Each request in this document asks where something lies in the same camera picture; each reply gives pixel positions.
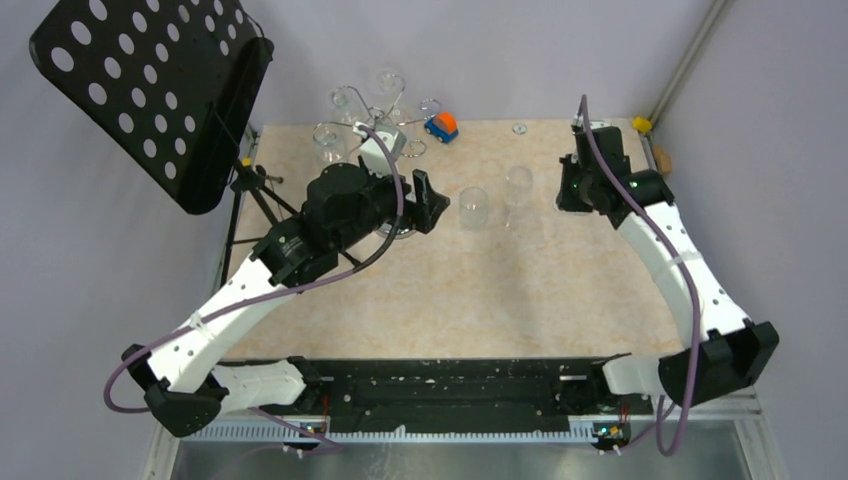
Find wine glass removed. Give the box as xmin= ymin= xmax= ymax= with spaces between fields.
xmin=503 ymin=165 xmax=535 ymax=230
xmin=459 ymin=187 xmax=490 ymax=230
xmin=555 ymin=191 xmax=587 ymax=214

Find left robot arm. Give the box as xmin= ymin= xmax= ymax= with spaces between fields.
xmin=123 ymin=164 xmax=450 ymax=438

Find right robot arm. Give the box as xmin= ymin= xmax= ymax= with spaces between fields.
xmin=556 ymin=120 xmax=779 ymax=412

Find wine glass on rack left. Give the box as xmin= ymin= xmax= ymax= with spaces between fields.
xmin=312 ymin=122 xmax=348 ymax=164

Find chrome wine glass rack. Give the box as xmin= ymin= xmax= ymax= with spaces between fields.
xmin=312 ymin=68 xmax=442 ymax=163

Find wine glass on rack far-left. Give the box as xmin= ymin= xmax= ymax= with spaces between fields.
xmin=328 ymin=86 xmax=362 ymax=125

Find orange blue toy car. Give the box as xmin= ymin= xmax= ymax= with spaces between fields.
xmin=424 ymin=112 xmax=459 ymax=144

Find small wooden block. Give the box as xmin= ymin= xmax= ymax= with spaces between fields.
xmin=652 ymin=145 xmax=673 ymax=176

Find yellow corner piece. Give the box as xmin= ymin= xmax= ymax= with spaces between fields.
xmin=631 ymin=116 xmax=653 ymax=135

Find black perforated music stand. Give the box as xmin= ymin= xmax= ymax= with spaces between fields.
xmin=29 ymin=0 xmax=299 ymax=293

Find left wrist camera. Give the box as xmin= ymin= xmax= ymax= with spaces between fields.
xmin=352 ymin=122 xmax=407 ymax=177

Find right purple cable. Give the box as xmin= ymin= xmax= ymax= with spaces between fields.
xmin=577 ymin=93 xmax=704 ymax=458

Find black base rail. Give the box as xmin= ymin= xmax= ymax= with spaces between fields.
xmin=218 ymin=356 xmax=664 ymax=446

